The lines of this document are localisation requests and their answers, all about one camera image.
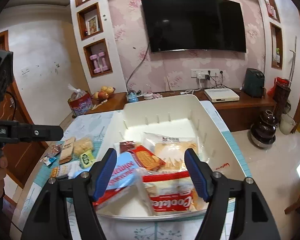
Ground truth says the small blue white snack packet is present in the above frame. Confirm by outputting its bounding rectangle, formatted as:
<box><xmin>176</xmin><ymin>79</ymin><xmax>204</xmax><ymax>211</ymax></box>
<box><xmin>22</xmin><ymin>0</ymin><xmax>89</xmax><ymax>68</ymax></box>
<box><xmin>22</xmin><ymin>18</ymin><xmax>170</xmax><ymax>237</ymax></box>
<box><xmin>40</xmin><ymin>156</ymin><xmax>57</xmax><ymax>166</ymax></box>

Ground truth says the red white cookies packet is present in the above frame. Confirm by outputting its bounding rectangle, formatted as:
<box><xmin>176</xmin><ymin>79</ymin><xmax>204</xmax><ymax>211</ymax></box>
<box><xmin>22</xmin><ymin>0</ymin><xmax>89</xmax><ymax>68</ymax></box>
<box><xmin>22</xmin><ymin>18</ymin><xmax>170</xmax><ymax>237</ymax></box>
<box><xmin>135</xmin><ymin>169</ymin><xmax>207</xmax><ymax>216</ymax></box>

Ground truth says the blue biscuit package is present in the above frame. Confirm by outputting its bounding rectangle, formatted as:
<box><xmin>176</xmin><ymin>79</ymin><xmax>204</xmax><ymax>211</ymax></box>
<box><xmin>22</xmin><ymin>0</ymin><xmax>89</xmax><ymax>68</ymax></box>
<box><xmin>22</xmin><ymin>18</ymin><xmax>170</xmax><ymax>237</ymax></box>
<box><xmin>93</xmin><ymin>152</ymin><xmax>144</xmax><ymax>210</ymax></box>

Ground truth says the clear bag of yellow biscuits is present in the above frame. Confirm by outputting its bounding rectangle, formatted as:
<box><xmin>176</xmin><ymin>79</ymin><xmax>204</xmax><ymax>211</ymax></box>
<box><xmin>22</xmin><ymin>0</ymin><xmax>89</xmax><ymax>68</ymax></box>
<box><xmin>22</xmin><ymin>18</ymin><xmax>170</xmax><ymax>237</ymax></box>
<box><xmin>154</xmin><ymin>141</ymin><xmax>197</xmax><ymax>173</ymax></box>

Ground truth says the clear packet of nuts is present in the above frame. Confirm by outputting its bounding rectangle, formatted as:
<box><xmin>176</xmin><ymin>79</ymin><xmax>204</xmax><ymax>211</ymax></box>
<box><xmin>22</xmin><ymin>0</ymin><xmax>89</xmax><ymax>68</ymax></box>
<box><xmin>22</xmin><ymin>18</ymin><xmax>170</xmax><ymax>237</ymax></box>
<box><xmin>46</xmin><ymin>144</ymin><xmax>63</xmax><ymax>158</ymax></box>

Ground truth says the orange white oats bar packet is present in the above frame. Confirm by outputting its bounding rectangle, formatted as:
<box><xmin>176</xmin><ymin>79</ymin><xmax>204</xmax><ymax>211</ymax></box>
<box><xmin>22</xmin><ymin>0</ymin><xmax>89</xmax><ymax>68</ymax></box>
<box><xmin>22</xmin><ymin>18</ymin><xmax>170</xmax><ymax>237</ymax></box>
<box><xmin>50</xmin><ymin>162</ymin><xmax>77</xmax><ymax>179</ymax></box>

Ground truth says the beige paper snack box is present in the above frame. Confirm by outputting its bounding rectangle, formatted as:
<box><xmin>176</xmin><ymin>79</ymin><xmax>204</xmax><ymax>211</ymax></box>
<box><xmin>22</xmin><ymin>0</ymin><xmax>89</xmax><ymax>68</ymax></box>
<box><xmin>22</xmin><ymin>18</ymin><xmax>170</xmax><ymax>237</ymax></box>
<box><xmin>59</xmin><ymin>137</ymin><xmax>76</xmax><ymax>165</ymax></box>

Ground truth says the green snack packet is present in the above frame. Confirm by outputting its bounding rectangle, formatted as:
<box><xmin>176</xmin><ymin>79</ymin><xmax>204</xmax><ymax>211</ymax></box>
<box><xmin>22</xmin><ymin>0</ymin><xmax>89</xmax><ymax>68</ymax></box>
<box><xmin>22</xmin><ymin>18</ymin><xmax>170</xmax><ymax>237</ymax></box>
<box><xmin>80</xmin><ymin>150</ymin><xmax>95</xmax><ymax>168</ymax></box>

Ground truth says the red gift bag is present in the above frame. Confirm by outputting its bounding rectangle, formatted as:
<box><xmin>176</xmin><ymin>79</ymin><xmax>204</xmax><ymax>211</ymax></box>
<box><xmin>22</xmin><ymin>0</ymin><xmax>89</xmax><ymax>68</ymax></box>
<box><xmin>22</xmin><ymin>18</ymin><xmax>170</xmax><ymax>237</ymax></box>
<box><xmin>68</xmin><ymin>84</ymin><xmax>93</xmax><ymax>116</ymax></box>

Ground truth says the brown ceramic pot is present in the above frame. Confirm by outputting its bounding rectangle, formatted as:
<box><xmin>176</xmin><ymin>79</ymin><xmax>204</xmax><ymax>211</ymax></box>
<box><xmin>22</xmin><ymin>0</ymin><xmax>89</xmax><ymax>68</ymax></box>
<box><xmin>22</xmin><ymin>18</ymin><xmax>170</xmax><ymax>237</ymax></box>
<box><xmin>249</xmin><ymin>109</ymin><xmax>278</xmax><ymax>148</ymax></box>

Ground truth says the white bucket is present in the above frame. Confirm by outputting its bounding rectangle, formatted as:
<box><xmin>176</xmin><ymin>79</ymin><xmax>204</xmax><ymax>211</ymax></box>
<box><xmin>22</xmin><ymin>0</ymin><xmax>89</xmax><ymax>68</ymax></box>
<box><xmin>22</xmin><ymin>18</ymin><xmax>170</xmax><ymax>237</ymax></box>
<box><xmin>279</xmin><ymin>114</ymin><xmax>296</xmax><ymax>135</ymax></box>

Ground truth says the fruit bowl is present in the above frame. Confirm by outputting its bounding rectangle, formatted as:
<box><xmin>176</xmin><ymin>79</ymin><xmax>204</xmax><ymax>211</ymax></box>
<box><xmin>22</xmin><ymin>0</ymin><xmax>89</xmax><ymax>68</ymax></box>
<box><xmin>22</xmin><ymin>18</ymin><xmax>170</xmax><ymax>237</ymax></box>
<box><xmin>91</xmin><ymin>86</ymin><xmax>116</xmax><ymax>101</ymax></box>

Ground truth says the wooden tv cabinet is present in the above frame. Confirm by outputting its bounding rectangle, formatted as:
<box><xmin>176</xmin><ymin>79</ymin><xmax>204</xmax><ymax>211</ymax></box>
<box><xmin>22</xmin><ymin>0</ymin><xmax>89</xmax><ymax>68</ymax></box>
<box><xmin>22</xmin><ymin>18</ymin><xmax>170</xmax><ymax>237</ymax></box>
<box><xmin>85</xmin><ymin>91</ymin><xmax>276</xmax><ymax>132</ymax></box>

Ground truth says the brown white snack packet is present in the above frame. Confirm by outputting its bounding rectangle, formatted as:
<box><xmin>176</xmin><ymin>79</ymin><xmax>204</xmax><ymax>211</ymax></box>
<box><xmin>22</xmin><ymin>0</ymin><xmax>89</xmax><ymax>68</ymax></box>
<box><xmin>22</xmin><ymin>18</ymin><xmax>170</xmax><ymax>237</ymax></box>
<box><xmin>119</xmin><ymin>141</ymin><xmax>137</xmax><ymax>153</ymax></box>

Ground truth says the pink dumbbell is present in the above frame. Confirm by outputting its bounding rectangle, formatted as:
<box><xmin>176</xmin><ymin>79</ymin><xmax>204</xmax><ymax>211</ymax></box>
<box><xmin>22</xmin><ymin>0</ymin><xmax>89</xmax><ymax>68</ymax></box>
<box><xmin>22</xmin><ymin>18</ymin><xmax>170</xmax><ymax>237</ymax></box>
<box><xmin>90</xmin><ymin>51</ymin><xmax>109</xmax><ymax>74</ymax></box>

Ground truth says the red biscuit packet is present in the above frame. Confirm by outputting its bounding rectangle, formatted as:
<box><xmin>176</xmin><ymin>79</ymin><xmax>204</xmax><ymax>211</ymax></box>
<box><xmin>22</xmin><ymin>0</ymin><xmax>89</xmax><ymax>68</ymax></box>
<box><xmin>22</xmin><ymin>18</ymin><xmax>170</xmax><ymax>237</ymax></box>
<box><xmin>129</xmin><ymin>145</ymin><xmax>166</xmax><ymax>171</ymax></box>

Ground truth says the white plastic bin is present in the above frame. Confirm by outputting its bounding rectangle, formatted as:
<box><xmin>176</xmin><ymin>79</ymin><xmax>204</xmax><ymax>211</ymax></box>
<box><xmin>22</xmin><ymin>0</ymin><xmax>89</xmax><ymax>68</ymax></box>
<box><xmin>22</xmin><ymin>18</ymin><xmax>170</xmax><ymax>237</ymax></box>
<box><xmin>95</xmin><ymin>94</ymin><xmax>248</xmax><ymax>222</ymax></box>

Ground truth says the white set-top box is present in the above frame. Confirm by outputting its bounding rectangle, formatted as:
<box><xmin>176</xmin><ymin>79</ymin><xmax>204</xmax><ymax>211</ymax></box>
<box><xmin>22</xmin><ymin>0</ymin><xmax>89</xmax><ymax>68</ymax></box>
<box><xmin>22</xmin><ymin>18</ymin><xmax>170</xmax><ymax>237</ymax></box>
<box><xmin>204</xmin><ymin>88</ymin><xmax>239</xmax><ymax>103</ymax></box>

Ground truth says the blue jar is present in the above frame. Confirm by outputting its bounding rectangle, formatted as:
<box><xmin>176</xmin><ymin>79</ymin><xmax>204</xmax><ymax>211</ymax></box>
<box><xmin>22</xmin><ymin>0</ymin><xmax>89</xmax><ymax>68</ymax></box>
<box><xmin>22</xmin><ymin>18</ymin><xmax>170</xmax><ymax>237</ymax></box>
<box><xmin>127</xmin><ymin>90</ymin><xmax>139</xmax><ymax>103</ymax></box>

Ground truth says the black air fryer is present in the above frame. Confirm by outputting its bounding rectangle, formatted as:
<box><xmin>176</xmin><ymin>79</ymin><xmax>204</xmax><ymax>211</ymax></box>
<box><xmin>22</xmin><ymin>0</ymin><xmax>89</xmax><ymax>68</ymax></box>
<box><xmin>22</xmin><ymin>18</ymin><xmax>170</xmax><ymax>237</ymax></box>
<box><xmin>243</xmin><ymin>68</ymin><xmax>264</xmax><ymax>98</ymax></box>

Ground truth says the white power strip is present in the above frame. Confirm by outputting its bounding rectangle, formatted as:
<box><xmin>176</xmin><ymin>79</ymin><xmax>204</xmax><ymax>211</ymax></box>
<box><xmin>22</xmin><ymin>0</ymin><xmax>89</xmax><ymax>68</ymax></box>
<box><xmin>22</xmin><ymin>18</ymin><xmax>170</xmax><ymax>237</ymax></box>
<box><xmin>191</xmin><ymin>69</ymin><xmax>220</xmax><ymax>79</ymax></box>

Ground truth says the black wall television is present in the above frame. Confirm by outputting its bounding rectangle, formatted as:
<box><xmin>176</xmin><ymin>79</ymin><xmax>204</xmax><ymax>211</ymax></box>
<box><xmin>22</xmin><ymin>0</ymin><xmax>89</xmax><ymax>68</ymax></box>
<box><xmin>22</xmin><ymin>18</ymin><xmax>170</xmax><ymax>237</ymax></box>
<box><xmin>141</xmin><ymin>0</ymin><xmax>246</xmax><ymax>53</ymax></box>

